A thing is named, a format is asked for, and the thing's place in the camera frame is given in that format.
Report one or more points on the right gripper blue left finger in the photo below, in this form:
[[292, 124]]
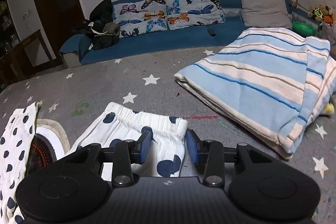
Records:
[[143, 146]]

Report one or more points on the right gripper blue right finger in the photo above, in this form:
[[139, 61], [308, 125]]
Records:
[[193, 141]]

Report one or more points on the white polka-dot shorts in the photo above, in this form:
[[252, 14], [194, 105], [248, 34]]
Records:
[[162, 151]]

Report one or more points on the white navy polka-dot garment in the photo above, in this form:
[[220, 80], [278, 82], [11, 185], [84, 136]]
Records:
[[15, 147]]

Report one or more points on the grey star-patterned table cover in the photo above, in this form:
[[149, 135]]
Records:
[[76, 97]]

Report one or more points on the blue white striped folded blanket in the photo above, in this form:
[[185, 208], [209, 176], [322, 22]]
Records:
[[271, 81]]

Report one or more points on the blue sofa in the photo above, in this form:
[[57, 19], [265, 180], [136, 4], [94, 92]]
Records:
[[75, 51]]

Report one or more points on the black remote control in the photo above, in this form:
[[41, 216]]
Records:
[[211, 32]]

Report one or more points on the black bag on sofa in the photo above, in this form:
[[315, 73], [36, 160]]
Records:
[[101, 27]]

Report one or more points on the butterfly-print cushion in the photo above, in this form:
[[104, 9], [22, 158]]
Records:
[[148, 16]]

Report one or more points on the wooden side table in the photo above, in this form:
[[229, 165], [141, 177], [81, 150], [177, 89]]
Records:
[[16, 66]]

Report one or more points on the grey pillow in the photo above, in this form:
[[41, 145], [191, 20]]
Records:
[[265, 13]]

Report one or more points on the green plastic basin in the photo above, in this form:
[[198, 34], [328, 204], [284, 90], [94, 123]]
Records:
[[303, 29]]

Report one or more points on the brown yellow plush toys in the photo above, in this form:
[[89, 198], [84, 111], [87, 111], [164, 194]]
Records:
[[321, 13]]

